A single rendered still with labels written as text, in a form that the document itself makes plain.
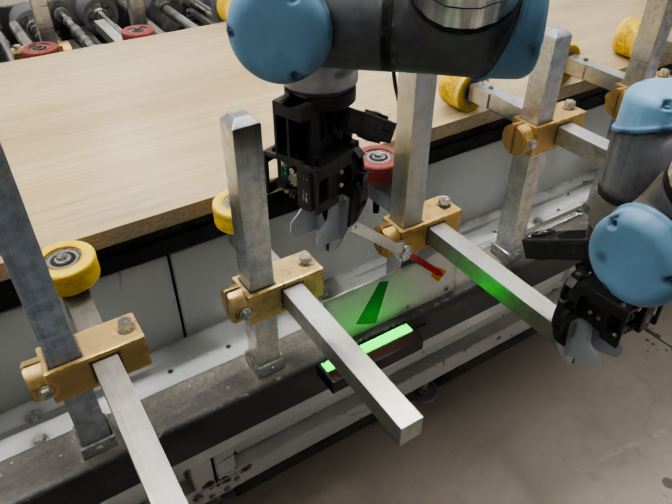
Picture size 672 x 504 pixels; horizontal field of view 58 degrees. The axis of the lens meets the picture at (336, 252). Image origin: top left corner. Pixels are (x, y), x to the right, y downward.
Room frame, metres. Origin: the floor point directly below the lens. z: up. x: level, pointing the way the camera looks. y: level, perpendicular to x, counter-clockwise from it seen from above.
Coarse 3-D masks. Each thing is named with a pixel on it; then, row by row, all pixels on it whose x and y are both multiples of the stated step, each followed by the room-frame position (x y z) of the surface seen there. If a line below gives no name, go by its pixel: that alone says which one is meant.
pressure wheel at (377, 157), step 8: (368, 152) 0.90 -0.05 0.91; (376, 152) 0.88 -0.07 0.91; (384, 152) 0.90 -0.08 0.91; (392, 152) 0.89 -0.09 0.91; (368, 160) 0.87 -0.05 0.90; (376, 160) 0.87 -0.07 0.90; (384, 160) 0.87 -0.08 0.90; (392, 160) 0.87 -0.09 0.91; (368, 168) 0.85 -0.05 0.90; (376, 168) 0.84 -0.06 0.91; (384, 168) 0.84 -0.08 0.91; (392, 168) 0.85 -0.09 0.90; (368, 176) 0.85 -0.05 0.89; (376, 176) 0.84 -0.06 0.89; (384, 176) 0.84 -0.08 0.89; (368, 184) 0.85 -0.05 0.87; (376, 184) 0.84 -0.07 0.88; (384, 184) 0.84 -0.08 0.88; (376, 208) 0.88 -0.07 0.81
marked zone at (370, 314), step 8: (376, 288) 0.70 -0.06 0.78; (384, 288) 0.70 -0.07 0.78; (376, 296) 0.70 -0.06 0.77; (368, 304) 0.69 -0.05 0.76; (376, 304) 0.70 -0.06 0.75; (368, 312) 0.69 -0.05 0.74; (376, 312) 0.70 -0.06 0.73; (360, 320) 0.68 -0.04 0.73; (368, 320) 0.69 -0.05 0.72; (376, 320) 0.70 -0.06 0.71
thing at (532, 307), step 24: (384, 192) 0.84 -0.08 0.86; (432, 240) 0.74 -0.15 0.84; (456, 240) 0.71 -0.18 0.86; (456, 264) 0.69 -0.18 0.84; (480, 264) 0.66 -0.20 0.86; (504, 288) 0.61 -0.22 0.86; (528, 288) 0.61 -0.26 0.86; (528, 312) 0.57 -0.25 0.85; (552, 312) 0.56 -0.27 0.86; (552, 336) 0.54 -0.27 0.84
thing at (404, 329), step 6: (396, 330) 0.69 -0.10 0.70; (402, 330) 0.69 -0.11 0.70; (408, 330) 0.69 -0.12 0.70; (384, 336) 0.67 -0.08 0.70; (390, 336) 0.67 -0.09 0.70; (396, 336) 0.67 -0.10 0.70; (366, 342) 0.66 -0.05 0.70; (372, 342) 0.66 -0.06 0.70; (378, 342) 0.66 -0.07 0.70; (384, 342) 0.66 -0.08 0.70; (366, 348) 0.65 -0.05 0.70; (372, 348) 0.65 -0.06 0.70; (324, 366) 0.61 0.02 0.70; (330, 366) 0.61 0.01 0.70
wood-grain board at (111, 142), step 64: (576, 0) 1.78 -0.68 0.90; (640, 0) 1.78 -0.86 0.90; (0, 64) 1.30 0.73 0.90; (64, 64) 1.30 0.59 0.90; (128, 64) 1.30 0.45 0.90; (192, 64) 1.30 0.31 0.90; (0, 128) 0.99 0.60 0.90; (64, 128) 0.99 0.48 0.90; (128, 128) 0.99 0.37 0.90; (192, 128) 0.99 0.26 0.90; (448, 128) 1.02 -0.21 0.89; (64, 192) 0.78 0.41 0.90; (128, 192) 0.78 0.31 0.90; (192, 192) 0.78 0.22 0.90; (0, 256) 0.62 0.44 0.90
